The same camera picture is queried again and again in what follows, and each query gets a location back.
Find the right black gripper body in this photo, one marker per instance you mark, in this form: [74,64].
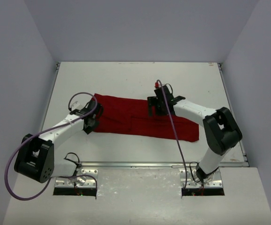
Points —
[154,101]

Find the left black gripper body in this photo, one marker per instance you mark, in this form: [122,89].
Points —
[95,114]

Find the red t-shirt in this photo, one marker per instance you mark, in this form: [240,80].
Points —
[130,117]

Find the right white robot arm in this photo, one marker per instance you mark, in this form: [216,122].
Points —
[221,130]

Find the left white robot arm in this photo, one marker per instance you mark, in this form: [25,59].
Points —
[37,158]

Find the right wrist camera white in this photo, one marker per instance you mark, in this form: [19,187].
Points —
[158,85]

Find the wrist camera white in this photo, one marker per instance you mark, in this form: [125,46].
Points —
[158,85]
[75,106]

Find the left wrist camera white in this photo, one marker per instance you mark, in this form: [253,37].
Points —
[75,106]

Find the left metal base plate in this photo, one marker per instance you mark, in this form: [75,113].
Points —
[86,178]

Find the metal base plate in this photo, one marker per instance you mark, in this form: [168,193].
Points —
[189,180]
[86,178]

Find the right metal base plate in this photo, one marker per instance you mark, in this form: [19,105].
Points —
[189,180]

